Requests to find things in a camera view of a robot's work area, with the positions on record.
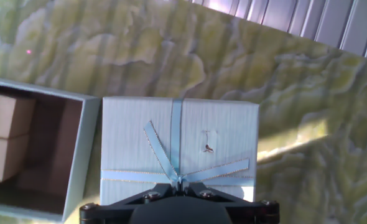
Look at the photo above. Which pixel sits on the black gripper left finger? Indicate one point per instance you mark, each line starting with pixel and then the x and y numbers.
pixel 109 211

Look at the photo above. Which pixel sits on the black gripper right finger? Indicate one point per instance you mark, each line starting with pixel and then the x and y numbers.
pixel 255 213

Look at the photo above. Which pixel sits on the light blue ribboned box lid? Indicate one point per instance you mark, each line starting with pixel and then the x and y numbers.
pixel 133 140

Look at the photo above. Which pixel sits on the light blue box base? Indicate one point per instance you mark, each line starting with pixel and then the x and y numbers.
pixel 84 149

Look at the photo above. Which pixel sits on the small brown cardboard box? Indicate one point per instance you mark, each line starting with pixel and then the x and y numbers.
pixel 6 113
pixel 3 158

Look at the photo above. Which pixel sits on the green marble pattern mat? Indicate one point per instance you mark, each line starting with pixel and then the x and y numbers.
pixel 264 77

